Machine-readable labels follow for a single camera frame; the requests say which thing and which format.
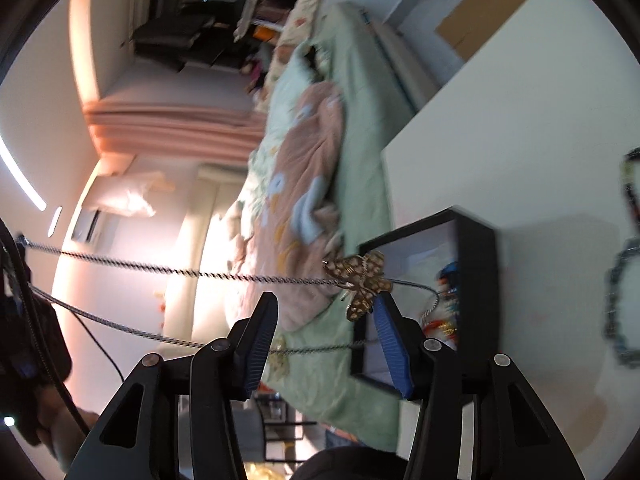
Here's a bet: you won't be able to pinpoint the pink floral blanket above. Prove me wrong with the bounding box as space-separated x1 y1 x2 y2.
250 81 348 333

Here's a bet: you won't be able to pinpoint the beige bed headboard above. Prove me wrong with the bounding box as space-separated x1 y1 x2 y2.
162 164 251 346

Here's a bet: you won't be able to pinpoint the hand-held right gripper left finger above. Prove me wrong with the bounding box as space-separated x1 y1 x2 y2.
65 291 279 480

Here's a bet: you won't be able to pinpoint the dark green bead bracelet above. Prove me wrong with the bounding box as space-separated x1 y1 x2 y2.
604 247 640 366

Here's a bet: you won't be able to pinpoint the bed with green sheet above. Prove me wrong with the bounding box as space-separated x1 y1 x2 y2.
250 2 436 453

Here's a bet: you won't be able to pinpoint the person's left hand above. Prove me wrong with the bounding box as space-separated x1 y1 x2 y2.
37 390 103 473

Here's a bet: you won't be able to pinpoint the white low table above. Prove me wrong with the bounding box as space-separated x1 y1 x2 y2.
381 0 640 480

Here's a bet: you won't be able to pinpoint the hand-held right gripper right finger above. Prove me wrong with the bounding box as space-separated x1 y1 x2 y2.
374 294 586 480

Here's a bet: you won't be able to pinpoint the black jewelry box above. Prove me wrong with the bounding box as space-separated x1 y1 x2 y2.
350 205 501 401

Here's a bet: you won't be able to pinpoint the wide pink curtain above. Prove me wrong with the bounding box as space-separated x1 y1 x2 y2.
82 99 266 157

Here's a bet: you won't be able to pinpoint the brown cardboard sheet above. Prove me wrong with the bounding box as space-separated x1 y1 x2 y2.
435 0 553 61

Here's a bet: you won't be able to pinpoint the hanging dark clothes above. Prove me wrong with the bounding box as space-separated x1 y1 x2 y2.
131 10 221 73

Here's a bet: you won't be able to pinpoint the pale floral quilt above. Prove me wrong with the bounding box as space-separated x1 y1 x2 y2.
220 50 331 281

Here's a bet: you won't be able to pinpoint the ceiling light strip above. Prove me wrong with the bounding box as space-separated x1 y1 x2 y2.
0 135 48 211

